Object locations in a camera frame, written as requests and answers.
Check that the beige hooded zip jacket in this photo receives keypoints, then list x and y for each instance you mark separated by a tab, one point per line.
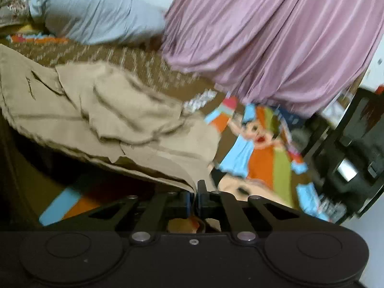
120	117

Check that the black mesh office chair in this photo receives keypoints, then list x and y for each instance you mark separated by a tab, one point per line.
360	144

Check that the floral patterned pillow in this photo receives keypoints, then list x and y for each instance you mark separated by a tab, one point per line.
13	7

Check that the pink curtain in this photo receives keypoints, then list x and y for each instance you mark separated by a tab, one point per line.
270	36

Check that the brown cartoon printed bed sheet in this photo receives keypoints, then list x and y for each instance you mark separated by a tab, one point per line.
264	168

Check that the grey rolled duvet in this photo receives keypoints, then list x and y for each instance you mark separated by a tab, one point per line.
96	9

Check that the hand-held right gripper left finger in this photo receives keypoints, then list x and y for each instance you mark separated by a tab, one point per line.
187	205

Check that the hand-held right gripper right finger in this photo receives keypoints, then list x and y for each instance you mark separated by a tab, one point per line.
200	204

